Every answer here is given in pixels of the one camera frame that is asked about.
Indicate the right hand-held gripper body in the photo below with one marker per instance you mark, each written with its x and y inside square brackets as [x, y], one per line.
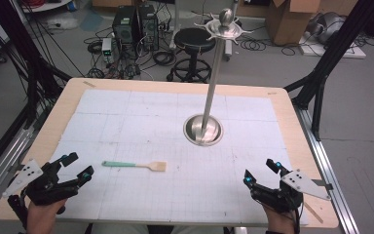
[285, 195]

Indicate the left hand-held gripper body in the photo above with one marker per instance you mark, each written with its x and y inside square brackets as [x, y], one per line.
[47, 190]

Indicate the steel utensil stand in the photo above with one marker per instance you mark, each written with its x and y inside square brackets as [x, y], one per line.
[212, 84]

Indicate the person's left hand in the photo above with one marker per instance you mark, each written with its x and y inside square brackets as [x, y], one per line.
[42, 217]

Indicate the person's right hand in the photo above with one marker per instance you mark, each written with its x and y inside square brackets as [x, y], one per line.
[280, 222]

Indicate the white grid paper mat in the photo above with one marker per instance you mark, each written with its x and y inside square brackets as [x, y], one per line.
[142, 130]

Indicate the brown tape strip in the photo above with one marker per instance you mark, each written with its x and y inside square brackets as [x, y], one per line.
[89, 84]

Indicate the small bench power supply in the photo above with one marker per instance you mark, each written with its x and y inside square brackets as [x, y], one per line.
[107, 48]

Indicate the white flat board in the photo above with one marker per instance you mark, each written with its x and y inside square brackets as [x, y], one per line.
[350, 52]

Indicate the brown cardboard box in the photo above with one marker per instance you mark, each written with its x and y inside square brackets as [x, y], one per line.
[289, 22]

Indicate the black computer tower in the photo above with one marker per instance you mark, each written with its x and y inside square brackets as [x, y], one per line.
[125, 24]
[149, 27]

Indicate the grey helmet-like device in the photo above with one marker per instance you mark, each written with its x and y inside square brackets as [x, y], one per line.
[328, 27]

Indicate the black round stool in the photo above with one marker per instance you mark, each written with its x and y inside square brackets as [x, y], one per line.
[193, 40]

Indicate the white round table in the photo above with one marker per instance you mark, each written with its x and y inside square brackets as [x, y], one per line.
[45, 6]

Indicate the aluminium rail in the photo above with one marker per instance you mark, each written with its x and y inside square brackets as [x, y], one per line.
[3, 162]
[324, 162]

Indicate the black metal frame struts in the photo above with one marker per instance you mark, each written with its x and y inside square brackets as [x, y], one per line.
[32, 71]
[318, 84]

